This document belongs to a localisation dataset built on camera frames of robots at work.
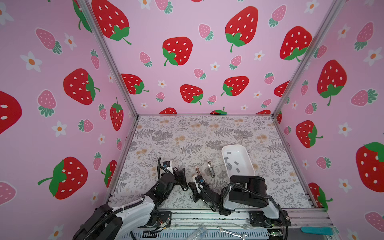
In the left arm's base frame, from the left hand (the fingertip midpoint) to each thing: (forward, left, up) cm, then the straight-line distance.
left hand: (179, 169), depth 87 cm
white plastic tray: (+9, -37, -5) cm, 38 cm away
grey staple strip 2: (+2, -36, -4) cm, 36 cm away
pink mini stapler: (0, -11, -1) cm, 11 cm away
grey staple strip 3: (+6, -35, -4) cm, 36 cm away
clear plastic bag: (-30, -11, -3) cm, 33 cm away
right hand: (-8, -5, -4) cm, 10 cm away
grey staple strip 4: (+15, -32, -5) cm, 35 cm away
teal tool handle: (-29, -68, -4) cm, 74 cm away
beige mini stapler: (+2, -19, -3) cm, 19 cm away
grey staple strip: (+5, -31, -4) cm, 31 cm away
